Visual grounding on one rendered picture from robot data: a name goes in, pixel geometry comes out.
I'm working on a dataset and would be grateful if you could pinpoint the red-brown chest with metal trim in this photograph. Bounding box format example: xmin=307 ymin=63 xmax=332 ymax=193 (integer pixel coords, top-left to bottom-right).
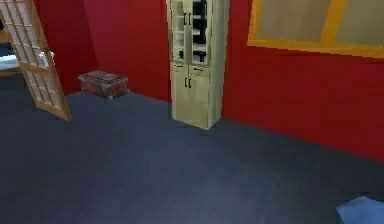
xmin=77 ymin=69 xmax=130 ymax=100

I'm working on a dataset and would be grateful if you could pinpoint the yellow-framed window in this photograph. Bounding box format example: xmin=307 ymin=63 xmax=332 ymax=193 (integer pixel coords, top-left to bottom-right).
xmin=246 ymin=0 xmax=384 ymax=60

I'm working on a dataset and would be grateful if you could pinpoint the tall beige display cupboard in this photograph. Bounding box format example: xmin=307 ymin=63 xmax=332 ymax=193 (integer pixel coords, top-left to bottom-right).
xmin=166 ymin=0 xmax=231 ymax=131

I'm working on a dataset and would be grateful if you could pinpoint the wooden glass-paned room door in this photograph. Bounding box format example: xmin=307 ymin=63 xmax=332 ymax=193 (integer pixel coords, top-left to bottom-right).
xmin=0 ymin=0 xmax=73 ymax=122

